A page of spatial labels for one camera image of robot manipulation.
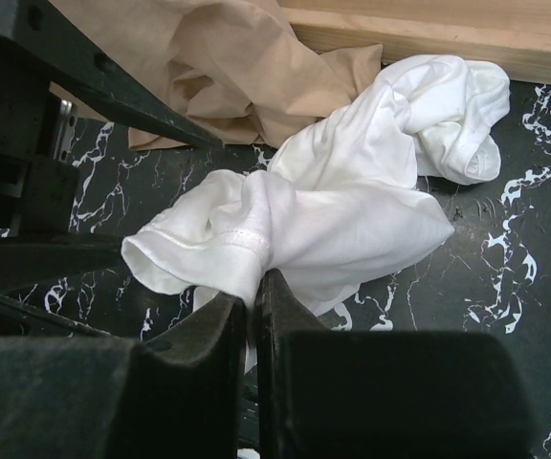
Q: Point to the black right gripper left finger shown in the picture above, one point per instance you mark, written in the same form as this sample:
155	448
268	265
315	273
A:
71	391

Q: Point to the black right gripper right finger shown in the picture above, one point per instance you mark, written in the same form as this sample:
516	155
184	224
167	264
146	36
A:
358	394

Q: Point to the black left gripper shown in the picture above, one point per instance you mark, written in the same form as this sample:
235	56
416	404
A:
39	45

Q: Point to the white t shirt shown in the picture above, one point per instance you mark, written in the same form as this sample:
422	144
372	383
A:
338	204

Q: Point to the beige t shirt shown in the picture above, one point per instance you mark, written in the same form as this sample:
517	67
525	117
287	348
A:
236	68

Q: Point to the wooden clothes rack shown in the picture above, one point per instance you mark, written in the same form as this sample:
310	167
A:
513	34

